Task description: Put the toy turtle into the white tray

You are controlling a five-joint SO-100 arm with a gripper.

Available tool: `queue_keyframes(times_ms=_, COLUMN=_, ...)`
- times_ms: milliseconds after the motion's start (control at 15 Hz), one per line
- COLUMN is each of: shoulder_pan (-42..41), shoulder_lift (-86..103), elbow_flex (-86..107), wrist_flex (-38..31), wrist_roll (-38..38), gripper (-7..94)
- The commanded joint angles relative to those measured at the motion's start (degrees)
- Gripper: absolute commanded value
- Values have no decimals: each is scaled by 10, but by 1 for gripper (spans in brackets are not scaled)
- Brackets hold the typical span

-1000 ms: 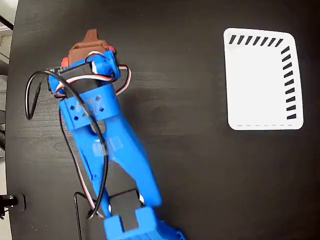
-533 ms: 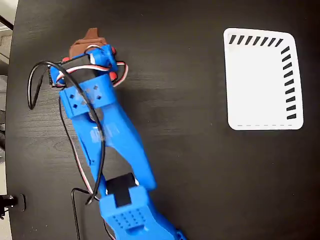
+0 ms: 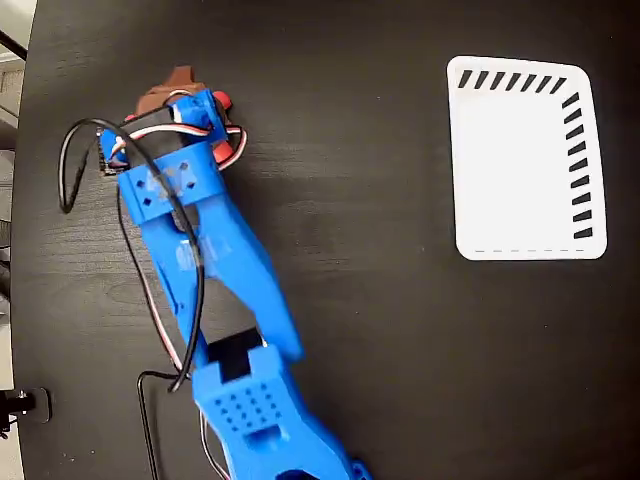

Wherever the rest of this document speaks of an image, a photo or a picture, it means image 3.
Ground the white red servo wire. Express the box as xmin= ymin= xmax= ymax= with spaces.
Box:
xmin=113 ymin=88 xmax=250 ymax=376

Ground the black table clamp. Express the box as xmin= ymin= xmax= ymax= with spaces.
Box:
xmin=0 ymin=387 xmax=53 ymax=426

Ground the black metal bar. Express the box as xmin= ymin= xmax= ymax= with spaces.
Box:
xmin=0 ymin=28 xmax=29 ymax=61

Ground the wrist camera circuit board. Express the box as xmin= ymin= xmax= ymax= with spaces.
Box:
xmin=97 ymin=127 xmax=131 ymax=179

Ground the red turtle toy gold shell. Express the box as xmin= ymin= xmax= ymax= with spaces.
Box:
xmin=123 ymin=91 xmax=237 ymax=172

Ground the black camera cable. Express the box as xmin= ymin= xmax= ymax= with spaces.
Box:
xmin=58 ymin=117 xmax=207 ymax=480

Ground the white slotted tray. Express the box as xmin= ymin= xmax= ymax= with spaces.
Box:
xmin=445 ymin=54 xmax=609 ymax=261

